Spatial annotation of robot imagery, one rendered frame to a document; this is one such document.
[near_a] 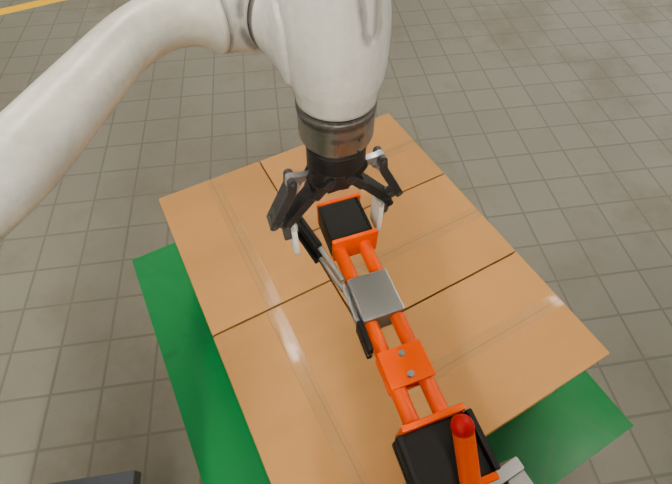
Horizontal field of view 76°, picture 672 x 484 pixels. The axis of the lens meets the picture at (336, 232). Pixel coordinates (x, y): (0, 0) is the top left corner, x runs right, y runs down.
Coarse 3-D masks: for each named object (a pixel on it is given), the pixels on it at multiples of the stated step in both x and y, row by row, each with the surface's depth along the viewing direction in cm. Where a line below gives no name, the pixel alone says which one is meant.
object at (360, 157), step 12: (312, 156) 52; (324, 156) 51; (348, 156) 51; (360, 156) 52; (312, 168) 54; (324, 168) 52; (336, 168) 52; (348, 168) 52; (360, 168) 57; (312, 180) 56; (324, 180) 56; (336, 180) 57
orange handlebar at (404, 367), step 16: (368, 240) 67; (336, 256) 66; (368, 256) 66; (352, 272) 64; (400, 320) 60; (400, 336) 59; (384, 352) 57; (400, 352) 56; (416, 352) 57; (384, 368) 55; (400, 368) 55; (416, 368) 55; (432, 368) 55; (384, 384) 57; (400, 384) 54; (416, 384) 57; (432, 384) 55; (400, 400) 54; (432, 400) 54; (400, 416) 53; (416, 416) 53
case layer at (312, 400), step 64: (384, 128) 180; (192, 192) 160; (256, 192) 160; (448, 192) 160; (192, 256) 144; (256, 256) 144; (384, 256) 144; (448, 256) 144; (512, 256) 144; (256, 320) 131; (320, 320) 131; (448, 320) 131; (512, 320) 131; (576, 320) 131; (256, 384) 120; (320, 384) 120; (448, 384) 120; (512, 384) 120; (320, 448) 111; (384, 448) 111
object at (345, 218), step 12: (324, 204) 70; (336, 204) 69; (348, 204) 69; (360, 204) 69; (324, 216) 68; (336, 216) 68; (348, 216) 68; (360, 216) 68; (324, 228) 69; (336, 228) 67; (348, 228) 67; (360, 228) 67; (372, 228) 67; (336, 240) 65; (348, 240) 66; (360, 240) 67; (372, 240) 68; (348, 252) 68
